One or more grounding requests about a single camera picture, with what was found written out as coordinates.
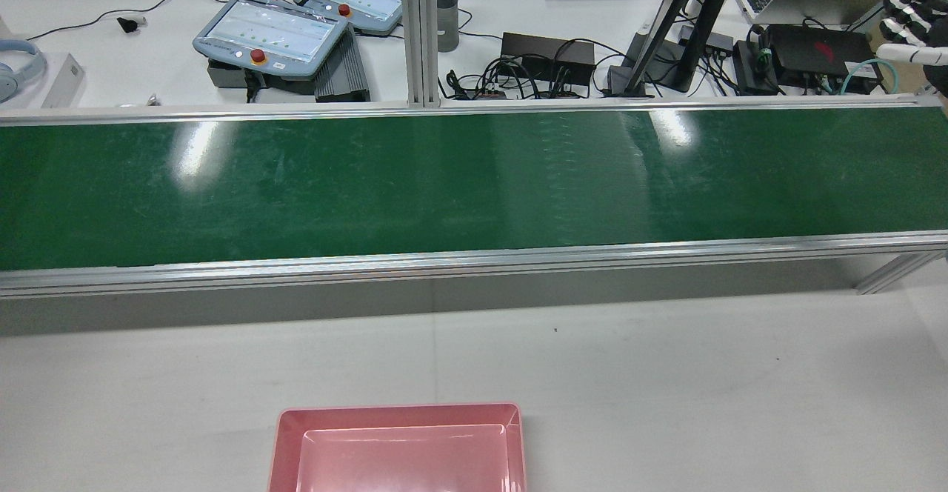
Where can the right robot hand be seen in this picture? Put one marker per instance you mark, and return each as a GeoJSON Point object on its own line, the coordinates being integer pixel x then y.
{"type": "Point", "coordinates": [907, 53]}

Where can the black adapter box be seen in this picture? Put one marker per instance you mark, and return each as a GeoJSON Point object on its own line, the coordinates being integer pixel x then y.
{"type": "Point", "coordinates": [752, 70]}

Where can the black power box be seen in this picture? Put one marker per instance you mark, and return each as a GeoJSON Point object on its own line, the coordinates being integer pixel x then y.
{"type": "Point", "coordinates": [544, 47]}

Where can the ribbed grey metal box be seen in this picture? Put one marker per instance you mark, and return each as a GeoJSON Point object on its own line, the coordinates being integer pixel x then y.
{"type": "Point", "coordinates": [342, 70]}

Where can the pink plastic box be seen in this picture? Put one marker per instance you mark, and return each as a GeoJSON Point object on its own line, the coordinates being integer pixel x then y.
{"type": "Point", "coordinates": [407, 455]}

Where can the dark grey metal box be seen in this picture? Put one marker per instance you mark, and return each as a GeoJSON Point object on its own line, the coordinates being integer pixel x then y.
{"type": "Point", "coordinates": [229, 73]}

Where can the white flat box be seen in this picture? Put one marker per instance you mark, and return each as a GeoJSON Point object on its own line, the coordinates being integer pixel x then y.
{"type": "Point", "coordinates": [63, 81]}

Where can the black mini computer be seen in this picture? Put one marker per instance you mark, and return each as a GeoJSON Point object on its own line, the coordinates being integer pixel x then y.
{"type": "Point", "coordinates": [815, 51]}

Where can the black usb hub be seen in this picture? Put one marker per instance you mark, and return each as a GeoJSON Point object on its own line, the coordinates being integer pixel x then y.
{"type": "Point", "coordinates": [711, 38]}

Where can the black monitor stand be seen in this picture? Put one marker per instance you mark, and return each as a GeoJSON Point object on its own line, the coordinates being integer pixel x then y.
{"type": "Point", "coordinates": [711, 3]}

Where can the black flat monitor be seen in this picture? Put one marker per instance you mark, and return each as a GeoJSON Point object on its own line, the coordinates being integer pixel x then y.
{"type": "Point", "coordinates": [666, 18]}

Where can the grey drinking bottle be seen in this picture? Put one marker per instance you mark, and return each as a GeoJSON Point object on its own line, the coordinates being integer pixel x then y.
{"type": "Point", "coordinates": [448, 10]}

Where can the green conveyor belt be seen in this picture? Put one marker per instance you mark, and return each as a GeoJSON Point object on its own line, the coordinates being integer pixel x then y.
{"type": "Point", "coordinates": [444, 181]}

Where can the small black plug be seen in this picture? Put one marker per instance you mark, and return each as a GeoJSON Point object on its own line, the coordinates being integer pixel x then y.
{"type": "Point", "coordinates": [128, 24]}

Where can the blue headphones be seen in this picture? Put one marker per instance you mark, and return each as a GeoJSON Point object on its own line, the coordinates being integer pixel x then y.
{"type": "Point", "coordinates": [18, 66]}

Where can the aluminium profile post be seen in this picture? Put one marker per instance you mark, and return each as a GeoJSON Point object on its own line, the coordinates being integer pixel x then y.
{"type": "Point", "coordinates": [418, 32]}

